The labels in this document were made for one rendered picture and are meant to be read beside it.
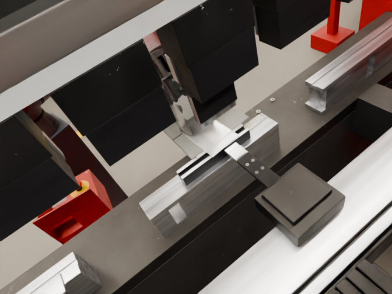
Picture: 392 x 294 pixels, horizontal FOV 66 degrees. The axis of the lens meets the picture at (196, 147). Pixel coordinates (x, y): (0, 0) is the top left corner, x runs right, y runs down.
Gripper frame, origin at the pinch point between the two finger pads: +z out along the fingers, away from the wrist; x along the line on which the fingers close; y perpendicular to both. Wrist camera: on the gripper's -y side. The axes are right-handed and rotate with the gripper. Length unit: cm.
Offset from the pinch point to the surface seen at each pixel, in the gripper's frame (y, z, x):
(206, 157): 5.6, 6.9, -4.5
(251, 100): -135, 18, 82
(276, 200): 24.8, 17.6, -2.8
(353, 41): -11, 8, 65
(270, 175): 18.0, 15.7, 1.6
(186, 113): -5.9, -4.0, 0.5
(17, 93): 32.8, -18.6, -26.3
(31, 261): -133, 19, -101
